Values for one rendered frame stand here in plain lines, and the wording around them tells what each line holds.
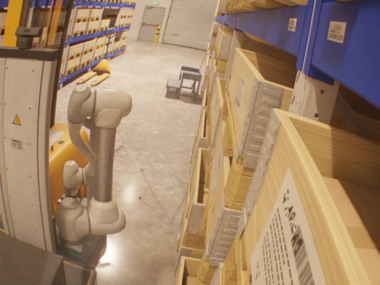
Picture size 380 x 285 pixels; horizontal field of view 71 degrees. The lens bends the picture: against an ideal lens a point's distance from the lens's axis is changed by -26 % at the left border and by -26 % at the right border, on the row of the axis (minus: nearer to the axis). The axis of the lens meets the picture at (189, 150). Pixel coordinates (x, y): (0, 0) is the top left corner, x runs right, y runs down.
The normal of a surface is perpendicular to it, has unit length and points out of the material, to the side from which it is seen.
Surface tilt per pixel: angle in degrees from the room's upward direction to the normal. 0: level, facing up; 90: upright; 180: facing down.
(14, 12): 90
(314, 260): 90
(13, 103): 90
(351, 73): 90
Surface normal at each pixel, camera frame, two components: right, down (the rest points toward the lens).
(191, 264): -0.07, 0.40
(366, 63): -0.98, -0.21
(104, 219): 0.37, 0.22
